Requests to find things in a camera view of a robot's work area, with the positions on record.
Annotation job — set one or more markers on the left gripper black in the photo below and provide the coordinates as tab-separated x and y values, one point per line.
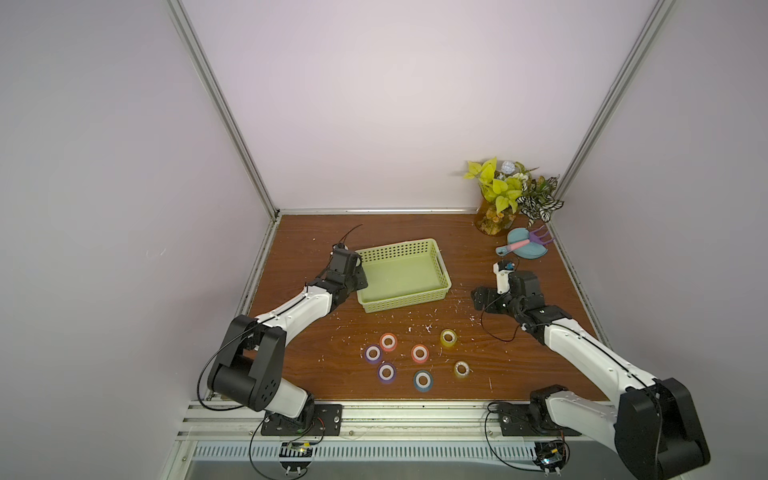
362	281

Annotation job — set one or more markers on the green leafy plant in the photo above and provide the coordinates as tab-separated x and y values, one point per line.
512	185

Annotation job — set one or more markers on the left controller board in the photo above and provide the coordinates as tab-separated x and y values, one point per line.
295	458

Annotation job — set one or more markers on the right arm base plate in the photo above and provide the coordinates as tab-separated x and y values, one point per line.
528	419

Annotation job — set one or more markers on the aluminium front rail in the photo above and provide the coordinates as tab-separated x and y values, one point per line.
360	420

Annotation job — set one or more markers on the purple tape roll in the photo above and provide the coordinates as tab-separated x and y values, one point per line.
373	354
386	373

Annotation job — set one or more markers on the red tape roll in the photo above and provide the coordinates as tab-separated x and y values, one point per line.
388	342
420	354

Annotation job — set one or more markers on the yellow tape roll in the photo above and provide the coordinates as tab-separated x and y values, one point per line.
448	338

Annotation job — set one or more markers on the clear amber tape roll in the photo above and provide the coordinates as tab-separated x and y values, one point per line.
461	369

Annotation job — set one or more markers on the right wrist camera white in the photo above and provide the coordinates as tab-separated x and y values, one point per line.
502	271

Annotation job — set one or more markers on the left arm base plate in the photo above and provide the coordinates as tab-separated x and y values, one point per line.
323	419

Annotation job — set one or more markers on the controller board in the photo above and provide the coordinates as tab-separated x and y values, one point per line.
295	458
552	456

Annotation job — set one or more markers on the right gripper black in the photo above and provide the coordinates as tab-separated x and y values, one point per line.
489	298

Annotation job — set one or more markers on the amber vase with flowers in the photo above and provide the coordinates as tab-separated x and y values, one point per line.
489	221

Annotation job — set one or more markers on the right controller board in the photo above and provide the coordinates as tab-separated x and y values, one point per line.
552	456

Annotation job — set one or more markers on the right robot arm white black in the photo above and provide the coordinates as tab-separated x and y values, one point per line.
651	424

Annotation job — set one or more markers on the pink purple toy rake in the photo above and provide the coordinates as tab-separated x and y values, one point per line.
521	237

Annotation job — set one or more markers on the green perforated storage basket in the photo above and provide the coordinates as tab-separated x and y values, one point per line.
402	275

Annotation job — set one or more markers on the blue tape roll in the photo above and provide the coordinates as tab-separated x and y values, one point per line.
423	381

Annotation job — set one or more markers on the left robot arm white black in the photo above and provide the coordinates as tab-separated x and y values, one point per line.
249	365

